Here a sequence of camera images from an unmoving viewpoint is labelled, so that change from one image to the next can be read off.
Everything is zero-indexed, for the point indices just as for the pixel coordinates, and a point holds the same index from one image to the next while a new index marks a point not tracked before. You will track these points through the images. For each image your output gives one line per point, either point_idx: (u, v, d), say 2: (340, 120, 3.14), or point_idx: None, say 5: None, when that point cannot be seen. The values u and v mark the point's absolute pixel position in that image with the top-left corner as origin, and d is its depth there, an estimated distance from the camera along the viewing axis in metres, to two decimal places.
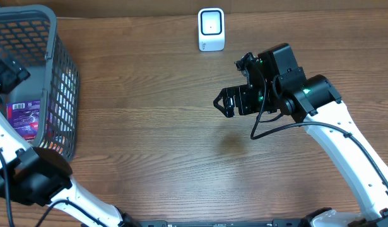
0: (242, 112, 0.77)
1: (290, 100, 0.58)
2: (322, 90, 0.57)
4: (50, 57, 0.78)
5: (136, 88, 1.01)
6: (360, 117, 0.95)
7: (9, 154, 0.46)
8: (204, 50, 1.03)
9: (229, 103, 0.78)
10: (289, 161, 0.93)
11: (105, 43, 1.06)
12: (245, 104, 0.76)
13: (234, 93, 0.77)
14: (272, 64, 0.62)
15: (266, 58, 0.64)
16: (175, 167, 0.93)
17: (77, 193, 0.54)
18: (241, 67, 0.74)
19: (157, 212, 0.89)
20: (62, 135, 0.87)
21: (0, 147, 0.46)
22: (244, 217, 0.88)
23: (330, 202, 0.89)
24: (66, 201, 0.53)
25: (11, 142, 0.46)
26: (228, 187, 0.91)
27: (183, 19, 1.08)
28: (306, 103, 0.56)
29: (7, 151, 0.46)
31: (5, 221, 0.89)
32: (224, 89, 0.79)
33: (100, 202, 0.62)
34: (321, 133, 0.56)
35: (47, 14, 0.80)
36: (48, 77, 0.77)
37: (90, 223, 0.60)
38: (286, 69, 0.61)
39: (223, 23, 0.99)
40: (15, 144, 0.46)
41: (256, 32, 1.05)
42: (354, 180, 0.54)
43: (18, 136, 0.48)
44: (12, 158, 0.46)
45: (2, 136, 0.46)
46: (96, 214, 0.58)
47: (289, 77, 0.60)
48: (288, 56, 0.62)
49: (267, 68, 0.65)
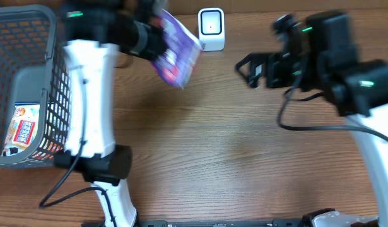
0: (269, 85, 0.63)
1: (342, 86, 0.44)
2: (383, 83, 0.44)
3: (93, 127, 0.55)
4: (50, 57, 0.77)
5: (136, 88, 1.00)
6: None
7: (89, 148, 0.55)
8: (204, 50, 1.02)
9: (255, 72, 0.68)
10: (289, 161, 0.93)
11: None
12: (274, 77, 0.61)
13: (264, 62, 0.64)
14: (327, 36, 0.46)
15: (316, 26, 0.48)
16: (175, 167, 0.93)
17: (115, 192, 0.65)
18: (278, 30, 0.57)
19: (157, 212, 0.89)
20: (62, 135, 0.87)
21: (86, 139, 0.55)
22: (244, 217, 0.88)
23: (329, 202, 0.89)
24: (104, 191, 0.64)
25: (97, 140, 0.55)
26: (228, 187, 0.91)
27: (183, 19, 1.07)
28: (364, 103, 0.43)
29: (89, 144, 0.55)
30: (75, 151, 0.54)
31: (5, 221, 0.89)
32: (251, 55, 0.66)
33: (127, 209, 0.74)
34: (368, 142, 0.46)
35: (47, 14, 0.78)
36: (48, 77, 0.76)
37: (108, 217, 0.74)
38: (340, 44, 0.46)
39: (223, 23, 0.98)
40: (98, 140, 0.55)
41: (255, 32, 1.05)
42: (387, 199, 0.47)
43: (106, 139, 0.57)
44: (87, 154, 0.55)
45: (94, 132, 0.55)
46: (116, 214, 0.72)
47: (340, 57, 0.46)
48: (343, 28, 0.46)
49: (313, 39, 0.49)
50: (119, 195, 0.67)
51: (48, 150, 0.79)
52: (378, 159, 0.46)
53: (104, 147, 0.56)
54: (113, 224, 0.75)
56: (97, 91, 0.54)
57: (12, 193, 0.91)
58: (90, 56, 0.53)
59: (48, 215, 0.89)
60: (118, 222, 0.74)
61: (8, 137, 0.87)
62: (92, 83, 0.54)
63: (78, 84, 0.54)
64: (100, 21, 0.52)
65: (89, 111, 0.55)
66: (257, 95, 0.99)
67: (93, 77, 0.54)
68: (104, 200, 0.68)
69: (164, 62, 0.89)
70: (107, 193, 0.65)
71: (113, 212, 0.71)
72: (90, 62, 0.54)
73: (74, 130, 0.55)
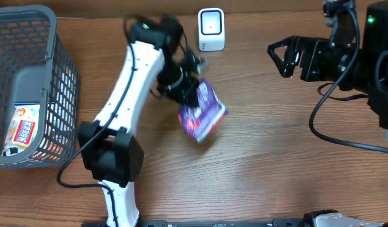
0: (306, 77, 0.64)
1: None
2: None
3: (127, 106, 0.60)
4: (50, 57, 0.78)
5: None
6: (361, 117, 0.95)
7: (117, 123, 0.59)
8: (204, 50, 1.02)
9: (295, 58, 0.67)
10: (289, 162, 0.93)
11: (105, 43, 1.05)
12: (313, 68, 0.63)
13: (305, 48, 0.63)
14: None
15: (381, 19, 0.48)
16: (175, 167, 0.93)
17: (121, 193, 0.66)
18: (330, 14, 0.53)
19: (157, 212, 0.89)
20: (62, 135, 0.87)
21: (118, 114, 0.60)
22: (243, 217, 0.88)
23: (329, 202, 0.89)
24: (110, 191, 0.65)
25: (127, 118, 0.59)
26: (228, 187, 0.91)
27: (183, 19, 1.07)
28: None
29: (118, 120, 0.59)
30: (104, 122, 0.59)
31: (5, 221, 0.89)
32: (294, 38, 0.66)
33: (130, 210, 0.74)
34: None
35: (47, 14, 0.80)
36: (48, 77, 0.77)
37: (110, 216, 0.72)
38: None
39: (223, 23, 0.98)
40: (127, 120, 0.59)
41: (256, 32, 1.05)
42: None
43: (134, 120, 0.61)
44: (114, 128, 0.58)
45: (127, 109, 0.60)
46: (118, 214, 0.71)
47: None
48: None
49: (374, 33, 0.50)
50: (125, 197, 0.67)
51: (48, 150, 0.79)
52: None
53: (130, 125, 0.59)
54: (113, 224, 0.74)
56: (140, 81, 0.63)
57: (13, 193, 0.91)
58: (148, 55, 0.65)
59: (48, 215, 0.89)
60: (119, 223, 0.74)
61: (9, 137, 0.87)
62: (139, 72, 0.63)
63: (129, 71, 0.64)
64: (161, 40, 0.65)
65: (130, 90, 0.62)
66: (257, 95, 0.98)
67: (142, 69, 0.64)
68: (109, 199, 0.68)
69: (188, 112, 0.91)
70: (113, 193, 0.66)
71: (115, 212, 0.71)
72: (144, 57, 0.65)
73: (109, 106, 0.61)
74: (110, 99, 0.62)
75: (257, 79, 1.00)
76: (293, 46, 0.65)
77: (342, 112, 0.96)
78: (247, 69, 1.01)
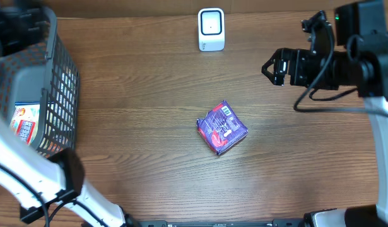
0: (294, 82, 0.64)
1: (368, 64, 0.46)
2: None
3: (35, 180, 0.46)
4: (50, 57, 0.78)
5: (136, 89, 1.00)
6: (361, 117, 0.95)
7: (48, 195, 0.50)
8: (204, 50, 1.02)
9: (282, 67, 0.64)
10: (289, 162, 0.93)
11: (105, 43, 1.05)
12: (300, 73, 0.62)
13: (290, 57, 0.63)
14: (353, 19, 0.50)
15: (345, 13, 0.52)
16: (175, 167, 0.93)
17: (86, 195, 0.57)
18: (308, 28, 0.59)
19: (157, 212, 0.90)
20: (63, 135, 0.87)
21: (40, 191, 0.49)
22: (244, 217, 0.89)
23: (329, 202, 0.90)
24: (74, 200, 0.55)
25: (48, 187, 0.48)
26: (228, 187, 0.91)
27: (183, 19, 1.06)
28: None
29: (46, 192, 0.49)
30: (38, 203, 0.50)
31: (5, 221, 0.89)
32: (279, 49, 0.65)
33: (107, 203, 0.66)
34: (386, 129, 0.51)
35: (47, 14, 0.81)
36: (47, 77, 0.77)
37: (94, 223, 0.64)
38: (370, 30, 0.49)
39: (223, 23, 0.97)
40: (52, 188, 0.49)
41: (255, 33, 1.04)
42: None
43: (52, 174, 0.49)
44: (52, 197, 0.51)
45: (40, 181, 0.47)
46: (101, 215, 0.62)
47: (371, 40, 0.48)
48: (376, 13, 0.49)
49: (342, 26, 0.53)
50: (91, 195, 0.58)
51: (48, 150, 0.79)
52: None
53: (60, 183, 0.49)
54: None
56: (16, 158, 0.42)
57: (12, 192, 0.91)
58: None
59: None
60: (108, 224, 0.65)
61: None
62: (2, 155, 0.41)
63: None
64: None
65: (16, 171, 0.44)
66: (257, 95, 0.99)
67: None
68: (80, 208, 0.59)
69: (209, 127, 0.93)
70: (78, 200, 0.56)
71: (98, 215, 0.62)
72: None
73: (21, 194, 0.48)
74: (12, 191, 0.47)
75: (257, 79, 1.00)
76: (279, 55, 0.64)
77: (342, 112, 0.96)
78: (247, 69, 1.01)
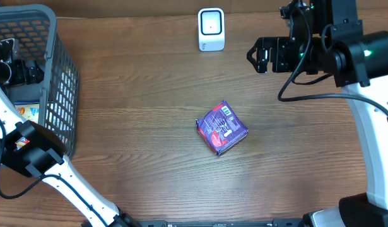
0: (276, 69, 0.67)
1: (340, 55, 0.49)
2: (385, 49, 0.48)
3: (1, 108, 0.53)
4: (50, 57, 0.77)
5: (136, 89, 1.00)
6: None
7: (10, 127, 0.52)
8: (204, 50, 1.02)
9: (264, 55, 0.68)
10: (289, 161, 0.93)
11: (105, 43, 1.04)
12: (282, 60, 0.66)
13: (272, 45, 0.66)
14: (327, 9, 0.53)
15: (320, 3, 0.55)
16: (175, 167, 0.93)
17: (69, 172, 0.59)
18: (286, 16, 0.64)
19: (157, 212, 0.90)
20: (63, 135, 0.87)
21: (3, 120, 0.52)
22: (243, 217, 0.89)
23: (329, 202, 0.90)
24: (58, 177, 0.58)
25: (12, 117, 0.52)
26: (228, 187, 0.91)
27: (183, 19, 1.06)
28: (362, 72, 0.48)
29: (9, 123, 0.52)
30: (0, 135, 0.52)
31: (5, 221, 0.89)
32: (259, 37, 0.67)
33: (99, 194, 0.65)
34: (363, 111, 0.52)
35: (47, 14, 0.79)
36: (48, 77, 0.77)
37: (86, 213, 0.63)
38: (342, 19, 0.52)
39: (223, 24, 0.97)
40: (13, 117, 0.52)
41: (255, 33, 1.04)
42: (376, 168, 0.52)
43: (19, 113, 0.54)
44: (12, 130, 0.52)
45: (4, 111, 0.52)
46: (91, 200, 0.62)
47: (342, 29, 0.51)
48: (348, 2, 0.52)
49: (318, 16, 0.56)
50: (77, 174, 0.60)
51: None
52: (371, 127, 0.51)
53: (22, 117, 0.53)
54: (94, 219, 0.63)
56: None
57: (12, 192, 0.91)
58: None
59: (48, 215, 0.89)
60: (100, 214, 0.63)
61: None
62: None
63: None
64: None
65: None
66: (257, 95, 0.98)
67: None
68: (66, 189, 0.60)
69: (209, 127, 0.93)
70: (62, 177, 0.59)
71: (86, 200, 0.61)
72: None
73: None
74: None
75: (257, 79, 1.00)
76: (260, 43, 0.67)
77: (342, 112, 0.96)
78: (247, 69, 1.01)
